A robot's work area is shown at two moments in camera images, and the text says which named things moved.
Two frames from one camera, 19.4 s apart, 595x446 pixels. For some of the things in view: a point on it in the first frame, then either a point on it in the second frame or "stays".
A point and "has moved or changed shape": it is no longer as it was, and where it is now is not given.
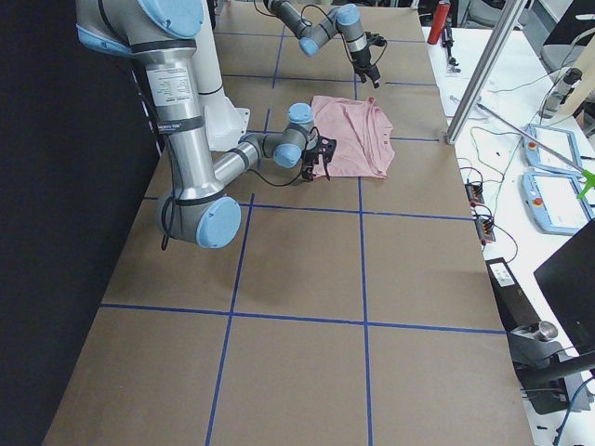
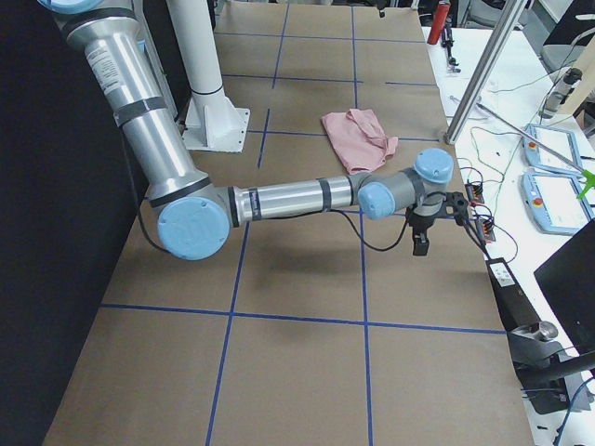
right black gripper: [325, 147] -> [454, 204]
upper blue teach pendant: [552, 148] stays
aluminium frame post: [485, 72] stays
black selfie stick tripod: [448, 43] stays
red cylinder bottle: [439, 22] stays
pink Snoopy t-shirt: [363, 136] has moved or changed shape
